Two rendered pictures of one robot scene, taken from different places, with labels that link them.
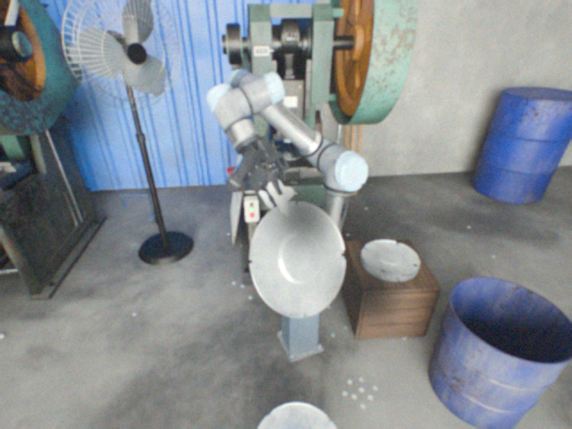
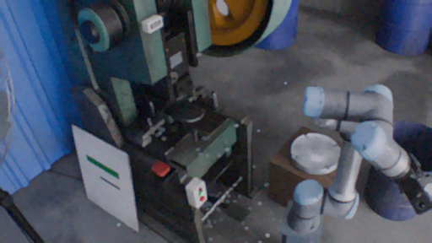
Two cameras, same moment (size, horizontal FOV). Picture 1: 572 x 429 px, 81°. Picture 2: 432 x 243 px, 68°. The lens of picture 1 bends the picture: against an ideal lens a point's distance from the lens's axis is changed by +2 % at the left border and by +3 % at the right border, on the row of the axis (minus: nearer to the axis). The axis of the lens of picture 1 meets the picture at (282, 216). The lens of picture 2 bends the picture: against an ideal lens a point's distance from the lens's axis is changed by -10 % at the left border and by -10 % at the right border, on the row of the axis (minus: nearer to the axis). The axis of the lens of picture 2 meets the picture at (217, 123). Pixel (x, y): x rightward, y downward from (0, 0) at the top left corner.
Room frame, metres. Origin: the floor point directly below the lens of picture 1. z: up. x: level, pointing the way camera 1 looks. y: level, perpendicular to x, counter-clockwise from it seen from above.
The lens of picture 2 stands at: (0.72, 0.75, 1.82)
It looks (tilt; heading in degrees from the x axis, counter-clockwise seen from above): 40 degrees down; 318
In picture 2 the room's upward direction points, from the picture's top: 6 degrees counter-clockwise
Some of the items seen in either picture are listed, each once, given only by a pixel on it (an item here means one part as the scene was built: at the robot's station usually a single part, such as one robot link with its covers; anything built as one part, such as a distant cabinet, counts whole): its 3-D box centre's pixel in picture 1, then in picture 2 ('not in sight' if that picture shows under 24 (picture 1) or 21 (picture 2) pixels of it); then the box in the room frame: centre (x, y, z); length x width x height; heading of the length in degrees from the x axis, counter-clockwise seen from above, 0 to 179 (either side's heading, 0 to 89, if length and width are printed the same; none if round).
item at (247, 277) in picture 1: (246, 189); (131, 170); (2.01, 0.25, 0.45); 0.92 x 0.12 x 0.90; 7
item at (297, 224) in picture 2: not in sight; (304, 213); (1.13, -0.09, 0.50); 0.15 x 0.15 x 0.10
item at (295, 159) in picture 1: (291, 169); (200, 126); (1.73, -0.05, 0.72); 0.25 x 0.14 x 0.14; 7
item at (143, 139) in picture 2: not in sight; (149, 126); (1.88, 0.14, 0.76); 0.17 x 0.06 x 0.10; 97
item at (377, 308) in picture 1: (383, 287); (312, 175); (1.35, -0.56, 0.18); 0.40 x 0.38 x 0.35; 3
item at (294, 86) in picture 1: (289, 105); (170, 62); (1.86, -0.04, 1.04); 0.17 x 0.15 x 0.30; 7
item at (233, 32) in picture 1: (239, 48); (104, 27); (1.89, 0.22, 1.31); 0.22 x 0.12 x 0.22; 7
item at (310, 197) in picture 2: not in sight; (309, 197); (1.12, -0.09, 0.62); 0.13 x 0.12 x 0.14; 27
